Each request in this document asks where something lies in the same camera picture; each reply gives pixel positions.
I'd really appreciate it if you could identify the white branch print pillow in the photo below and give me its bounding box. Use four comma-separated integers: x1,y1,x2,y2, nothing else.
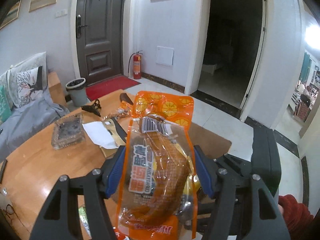
16,66,48,108

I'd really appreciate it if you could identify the teal curtain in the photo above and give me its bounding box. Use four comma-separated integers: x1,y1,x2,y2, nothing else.
301,52,312,83

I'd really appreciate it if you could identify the wide landscape painting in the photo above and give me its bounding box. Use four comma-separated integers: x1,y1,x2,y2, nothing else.
0,0,23,30

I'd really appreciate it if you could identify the orange snack packet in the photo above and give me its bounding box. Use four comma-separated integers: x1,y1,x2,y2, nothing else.
114,91,198,240

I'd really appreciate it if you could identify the grey covered sofa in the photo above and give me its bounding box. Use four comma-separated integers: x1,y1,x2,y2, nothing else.
0,52,70,155

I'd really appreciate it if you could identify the teal pillow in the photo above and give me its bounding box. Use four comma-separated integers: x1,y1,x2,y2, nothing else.
0,84,13,124

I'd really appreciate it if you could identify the yellow snack packet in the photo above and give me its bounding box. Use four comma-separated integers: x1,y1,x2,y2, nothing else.
184,155,202,198

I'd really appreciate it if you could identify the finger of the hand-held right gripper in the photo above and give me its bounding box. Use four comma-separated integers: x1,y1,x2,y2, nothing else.
212,153,252,178

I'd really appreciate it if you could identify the clear plastic packet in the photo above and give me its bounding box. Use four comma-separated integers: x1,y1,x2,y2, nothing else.
0,185,19,228

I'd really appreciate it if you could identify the red fire extinguisher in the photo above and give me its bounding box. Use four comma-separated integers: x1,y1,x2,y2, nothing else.
128,50,143,80

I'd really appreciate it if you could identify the dark brown door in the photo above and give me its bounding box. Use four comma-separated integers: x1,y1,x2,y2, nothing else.
71,0,127,87

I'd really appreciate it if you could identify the black hair clip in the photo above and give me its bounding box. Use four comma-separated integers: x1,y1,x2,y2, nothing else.
81,99,102,117

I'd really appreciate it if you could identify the door lock handle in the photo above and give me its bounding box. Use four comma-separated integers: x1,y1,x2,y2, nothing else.
76,14,88,39

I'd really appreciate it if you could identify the white paper sheet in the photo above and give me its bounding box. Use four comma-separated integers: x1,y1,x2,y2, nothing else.
82,121,118,148

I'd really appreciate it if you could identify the red doormat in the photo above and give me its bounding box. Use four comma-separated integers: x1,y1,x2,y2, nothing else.
86,76,141,101

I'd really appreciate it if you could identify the grey trash bin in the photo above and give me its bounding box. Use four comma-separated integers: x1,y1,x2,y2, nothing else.
65,78,88,107

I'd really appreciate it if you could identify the white wall panel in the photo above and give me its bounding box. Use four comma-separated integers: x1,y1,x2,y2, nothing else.
156,46,175,67

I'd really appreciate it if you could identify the green snack packet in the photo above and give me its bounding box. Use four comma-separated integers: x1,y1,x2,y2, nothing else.
78,205,92,240

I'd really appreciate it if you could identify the wooden side table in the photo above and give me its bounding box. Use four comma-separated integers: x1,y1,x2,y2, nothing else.
47,71,67,107

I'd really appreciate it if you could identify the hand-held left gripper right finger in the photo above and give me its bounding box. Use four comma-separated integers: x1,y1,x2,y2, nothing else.
194,145,292,240

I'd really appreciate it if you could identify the grey dotted pillow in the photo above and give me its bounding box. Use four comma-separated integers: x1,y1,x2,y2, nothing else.
7,52,47,80

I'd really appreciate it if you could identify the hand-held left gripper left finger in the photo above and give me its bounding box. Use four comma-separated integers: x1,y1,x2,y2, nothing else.
29,145,127,240

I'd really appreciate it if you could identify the glass ashtray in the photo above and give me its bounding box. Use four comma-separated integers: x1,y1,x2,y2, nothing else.
51,112,84,150

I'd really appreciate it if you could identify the person's right forearm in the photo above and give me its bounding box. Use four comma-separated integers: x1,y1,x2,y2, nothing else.
278,194,315,240

